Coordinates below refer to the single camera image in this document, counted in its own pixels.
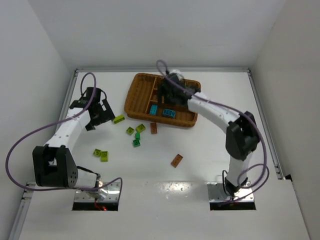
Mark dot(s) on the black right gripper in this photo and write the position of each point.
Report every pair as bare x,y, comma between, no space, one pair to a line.
164,92

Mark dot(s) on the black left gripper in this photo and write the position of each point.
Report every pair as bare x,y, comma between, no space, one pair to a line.
100,115

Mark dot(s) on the cyan patterned round lego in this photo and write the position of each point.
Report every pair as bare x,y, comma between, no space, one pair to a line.
168,113

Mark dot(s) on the cyan long lego brick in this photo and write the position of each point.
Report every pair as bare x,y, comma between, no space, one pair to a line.
153,110

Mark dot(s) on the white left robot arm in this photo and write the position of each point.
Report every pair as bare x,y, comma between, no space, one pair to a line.
54,164

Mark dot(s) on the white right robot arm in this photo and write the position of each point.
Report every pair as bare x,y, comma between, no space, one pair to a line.
241,139

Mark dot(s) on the lime long lego brick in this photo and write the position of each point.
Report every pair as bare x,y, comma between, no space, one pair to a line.
118,119

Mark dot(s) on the brown wicker divided basket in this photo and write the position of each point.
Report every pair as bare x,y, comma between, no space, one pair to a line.
143,93

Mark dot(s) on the lime square lego brick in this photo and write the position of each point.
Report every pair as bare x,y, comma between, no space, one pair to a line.
130,131

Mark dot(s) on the brown lego brick near basket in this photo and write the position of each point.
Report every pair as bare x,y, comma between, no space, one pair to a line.
153,128

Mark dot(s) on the lime lego brick left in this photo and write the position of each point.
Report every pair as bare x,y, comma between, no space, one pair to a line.
97,153

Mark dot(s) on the lime lego brick right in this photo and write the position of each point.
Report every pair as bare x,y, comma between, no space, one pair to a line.
104,156

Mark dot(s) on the lime sloped lego brick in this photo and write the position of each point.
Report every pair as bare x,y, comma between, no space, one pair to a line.
140,128

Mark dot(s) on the small dark green lego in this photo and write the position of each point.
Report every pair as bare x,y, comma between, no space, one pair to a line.
137,136

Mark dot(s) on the green square lego brick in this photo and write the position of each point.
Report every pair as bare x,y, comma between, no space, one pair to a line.
136,143

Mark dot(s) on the brown lego brick lone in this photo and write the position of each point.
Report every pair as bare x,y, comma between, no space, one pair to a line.
177,159

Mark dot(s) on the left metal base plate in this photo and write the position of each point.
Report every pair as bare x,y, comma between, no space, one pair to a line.
107,194

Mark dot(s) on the metal base plate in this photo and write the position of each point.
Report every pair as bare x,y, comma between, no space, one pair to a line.
216,194
107,194

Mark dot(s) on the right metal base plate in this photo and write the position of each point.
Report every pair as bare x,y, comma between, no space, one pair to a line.
216,194

